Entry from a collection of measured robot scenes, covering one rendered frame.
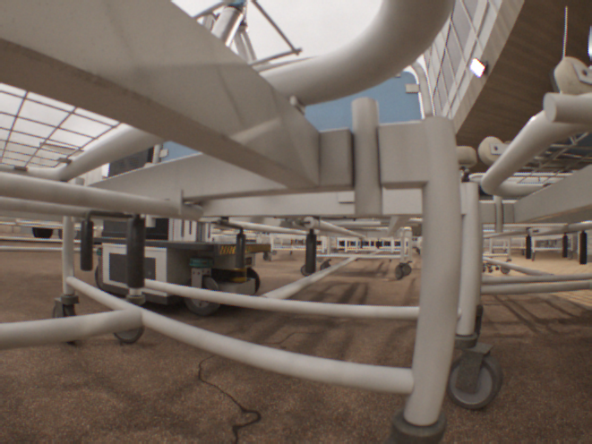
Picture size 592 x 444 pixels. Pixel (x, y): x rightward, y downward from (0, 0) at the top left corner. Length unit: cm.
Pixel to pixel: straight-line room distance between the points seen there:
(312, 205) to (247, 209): 14
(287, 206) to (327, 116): 22
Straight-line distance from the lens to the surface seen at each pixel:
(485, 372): 58
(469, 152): 56
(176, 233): 137
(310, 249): 61
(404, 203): 53
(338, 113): 61
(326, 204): 54
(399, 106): 61
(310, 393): 64
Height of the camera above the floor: 34
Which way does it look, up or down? 4 degrees up
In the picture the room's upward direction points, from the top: 1 degrees clockwise
